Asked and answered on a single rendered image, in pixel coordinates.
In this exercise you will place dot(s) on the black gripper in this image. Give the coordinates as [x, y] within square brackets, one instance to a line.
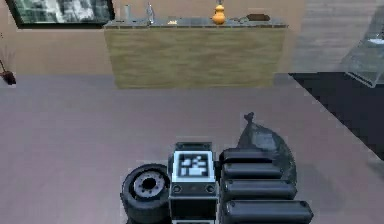
[146, 191]

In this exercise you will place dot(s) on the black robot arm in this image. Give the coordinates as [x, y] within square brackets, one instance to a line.
[230, 186]

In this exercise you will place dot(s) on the orange gourd vase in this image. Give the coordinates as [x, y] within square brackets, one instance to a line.
[219, 15]

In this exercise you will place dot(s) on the dark brown bowl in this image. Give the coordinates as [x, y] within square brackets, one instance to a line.
[257, 17]

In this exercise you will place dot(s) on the black garbage bag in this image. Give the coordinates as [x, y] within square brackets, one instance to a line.
[263, 140]

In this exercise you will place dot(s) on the wooden sideboard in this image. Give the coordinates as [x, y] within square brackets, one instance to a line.
[196, 56]

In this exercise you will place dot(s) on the small yellow object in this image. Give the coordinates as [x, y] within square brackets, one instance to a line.
[172, 22]

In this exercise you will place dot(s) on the clear glass bottle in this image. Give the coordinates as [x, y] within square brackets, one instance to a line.
[150, 13]

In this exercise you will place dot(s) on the dark red house plant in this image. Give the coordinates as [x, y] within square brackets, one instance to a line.
[7, 75]

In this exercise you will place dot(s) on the black framed picture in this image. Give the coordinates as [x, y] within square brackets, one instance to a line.
[60, 11]

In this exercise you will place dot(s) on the glass table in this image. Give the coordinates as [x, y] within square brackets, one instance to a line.
[366, 56]

